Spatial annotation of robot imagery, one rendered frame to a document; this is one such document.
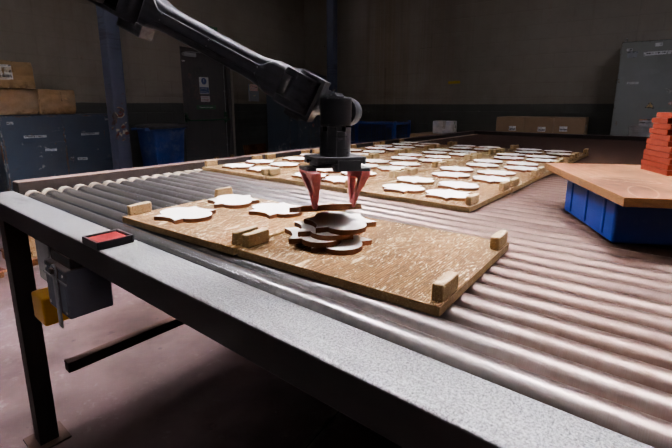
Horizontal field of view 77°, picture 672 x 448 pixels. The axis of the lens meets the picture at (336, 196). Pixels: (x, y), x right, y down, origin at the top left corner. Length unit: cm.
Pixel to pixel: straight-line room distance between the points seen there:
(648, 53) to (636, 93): 51
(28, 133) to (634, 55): 745
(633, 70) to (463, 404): 679
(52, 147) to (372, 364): 544
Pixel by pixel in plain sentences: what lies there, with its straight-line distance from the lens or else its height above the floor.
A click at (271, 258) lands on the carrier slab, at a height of 94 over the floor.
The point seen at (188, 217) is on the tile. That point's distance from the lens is 106.
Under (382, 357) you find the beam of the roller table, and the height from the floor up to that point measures 91.
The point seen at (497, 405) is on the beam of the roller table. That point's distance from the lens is 49.
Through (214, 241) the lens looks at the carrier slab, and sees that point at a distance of 90.
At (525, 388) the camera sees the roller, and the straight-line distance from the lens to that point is 53.
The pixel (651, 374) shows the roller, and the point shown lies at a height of 92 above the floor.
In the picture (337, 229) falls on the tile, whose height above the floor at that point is 98.
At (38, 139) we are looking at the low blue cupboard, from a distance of 573.
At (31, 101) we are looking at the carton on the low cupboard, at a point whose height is 126.
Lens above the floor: 120
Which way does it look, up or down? 12 degrees down
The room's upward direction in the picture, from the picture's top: straight up
